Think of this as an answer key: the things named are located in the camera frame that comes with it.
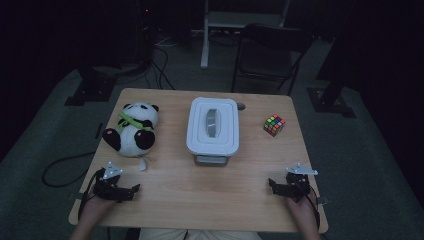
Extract black marker pen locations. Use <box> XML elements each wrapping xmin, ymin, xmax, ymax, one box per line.
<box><xmin>94</xmin><ymin>122</ymin><xmax>105</xmax><ymax>141</ymax></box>

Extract black stand with flat base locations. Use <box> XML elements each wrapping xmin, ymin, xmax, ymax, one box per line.
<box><xmin>63</xmin><ymin>64</ymin><xmax>118</xmax><ymax>107</ymax></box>
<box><xmin>305</xmin><ymin>0</ymin><xmax>357</xmax><ymax>119</ymax></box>

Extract colourful puzzle cube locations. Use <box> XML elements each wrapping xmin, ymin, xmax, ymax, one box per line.
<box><xmin>263</xmin><ymin>113</ymin><xmax>287</xmax><ymax>138</ymax></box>

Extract white box lid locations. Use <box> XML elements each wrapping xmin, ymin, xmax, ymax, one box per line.
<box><xmin>185</xmin><ymin>96</ymin><xmax>241</xmax><ymax>157</ymax></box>

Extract black folding chair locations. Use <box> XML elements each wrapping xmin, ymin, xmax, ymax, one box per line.
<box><xmin>230</xmin><ymin>22</ymin><xmax>315</xmax><ymax>97</ymax></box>

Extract black floor cable loop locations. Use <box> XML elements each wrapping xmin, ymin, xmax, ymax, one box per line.
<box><xmin>41</xmin><ymin>151</ymin><xmax>98</xmax><ymax>189</ymax></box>

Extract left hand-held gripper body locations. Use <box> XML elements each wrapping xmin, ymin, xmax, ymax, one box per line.
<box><xmin>92</xmin><ymin>161</ymin><xmax>135</xmax><ymax>203</ymax></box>

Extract bundle of black floor cables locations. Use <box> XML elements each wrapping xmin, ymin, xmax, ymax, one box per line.
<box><xmin>145</xmin><ymin>32</ymin><xmax>176</xmax><ymax>91</ymax></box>

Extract person's left hand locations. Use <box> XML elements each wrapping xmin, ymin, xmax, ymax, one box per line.
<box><xmin>79</xmin><ymin>195</ymin><xmax>117</xmax><ymax>233</ymax></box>

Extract dark computer tower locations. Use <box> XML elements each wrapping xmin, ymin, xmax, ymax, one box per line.
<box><xmin>134</xmin><ymin>0</ymin><xmax>157</xmax><ymax>67</ymax></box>

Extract panda plush toy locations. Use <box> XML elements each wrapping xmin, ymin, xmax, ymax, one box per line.
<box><xmin>101</xmin><ymin>101</ymin><xmax>160</xmax><ymax>173</ymax></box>

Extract clear plastic storage box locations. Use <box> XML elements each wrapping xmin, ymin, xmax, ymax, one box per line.
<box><xmin>193</xmin><ymin>153</ymin><xmax>232</xmax><ymax>167</ymax></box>

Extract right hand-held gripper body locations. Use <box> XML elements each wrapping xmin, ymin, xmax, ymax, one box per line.
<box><xmin>275</xmin><ymin>162</ymin><xmax>319</xmax><ymax>203</ymax></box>

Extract person's right hand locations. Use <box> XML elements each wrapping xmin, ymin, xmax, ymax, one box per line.
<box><xmin>285</xmin><ymin>195</ymin><xmax>318</xmax><ymax>233</ymax></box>

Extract person's beige trouser legs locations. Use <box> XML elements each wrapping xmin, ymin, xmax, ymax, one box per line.
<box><xmin>138</xmin><ymin>227</ymin><xmax>263</xmax><ymax>240</ymax></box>

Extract white metal stand frame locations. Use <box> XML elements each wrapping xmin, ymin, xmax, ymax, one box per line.
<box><xmin>200</xmin><ymin>0</ymin><xmax>292</xmax><ymax>70</ymax></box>

